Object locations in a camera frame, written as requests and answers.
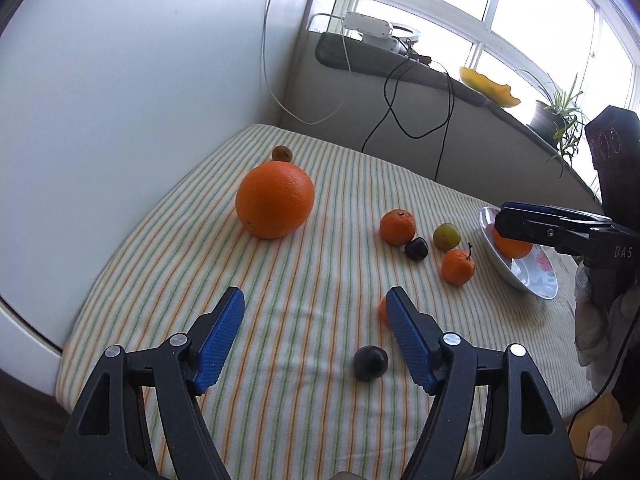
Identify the potted plant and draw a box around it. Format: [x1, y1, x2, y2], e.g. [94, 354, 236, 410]
[520, 72, 593, 176]

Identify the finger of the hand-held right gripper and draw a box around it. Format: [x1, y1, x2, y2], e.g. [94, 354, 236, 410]
[501, 201, 616, 230]
[495, 208, 594, 257]

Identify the green plum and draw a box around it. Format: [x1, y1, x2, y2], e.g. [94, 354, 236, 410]
[432, 222, 462, 252]

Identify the black cable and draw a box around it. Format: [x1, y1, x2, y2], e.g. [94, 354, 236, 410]
[361, 60, 457, 183]
[384, 57, 455, 140]

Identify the yellow dish on sill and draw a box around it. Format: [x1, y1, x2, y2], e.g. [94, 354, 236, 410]
[459, 66, 522, 108]

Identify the mandarin with stem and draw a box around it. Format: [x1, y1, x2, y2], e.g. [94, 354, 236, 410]
[440, 242, 476, 287]

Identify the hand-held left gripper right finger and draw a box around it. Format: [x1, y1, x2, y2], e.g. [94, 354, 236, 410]
[385, 286, 581, 480]

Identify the white cable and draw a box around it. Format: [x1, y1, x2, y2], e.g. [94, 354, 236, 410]
[260, 0, 351, 126]

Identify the striped cloth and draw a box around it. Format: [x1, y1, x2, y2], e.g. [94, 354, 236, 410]
[55, 122, 596, 480]

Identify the large orange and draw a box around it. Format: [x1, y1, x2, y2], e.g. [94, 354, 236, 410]
[492, 225, 533, 260]
[235, 161, 316, 240]

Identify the white power adapter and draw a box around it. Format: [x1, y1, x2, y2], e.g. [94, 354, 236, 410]
[342, 11, 394, 40]

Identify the person's right hand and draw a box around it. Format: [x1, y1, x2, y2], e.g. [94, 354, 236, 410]
[574, 262, 640, 367]

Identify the white window frame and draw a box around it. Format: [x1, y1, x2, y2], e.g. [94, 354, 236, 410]
[305, 0, 640, 111]

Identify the ring light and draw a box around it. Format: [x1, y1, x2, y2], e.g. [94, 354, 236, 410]
[389, 21, 423, 47]

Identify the white floral bowl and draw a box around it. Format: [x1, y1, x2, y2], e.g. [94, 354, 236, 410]
[477, 206, 558, 301]

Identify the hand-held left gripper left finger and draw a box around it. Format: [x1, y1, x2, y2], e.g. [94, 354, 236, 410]
[52, 286, 246, 480]

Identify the dark plum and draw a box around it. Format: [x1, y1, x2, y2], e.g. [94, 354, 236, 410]
[352, 345, 389, 382]
[404, 237, 430, 262]

